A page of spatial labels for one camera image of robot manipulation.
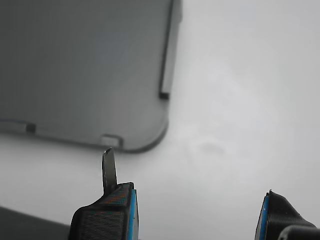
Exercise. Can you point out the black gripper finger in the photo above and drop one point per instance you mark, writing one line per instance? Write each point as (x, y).
(105, 220)
(277, 217)

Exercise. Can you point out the grey holder with black legs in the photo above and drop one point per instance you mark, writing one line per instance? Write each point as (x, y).
(75, 62)

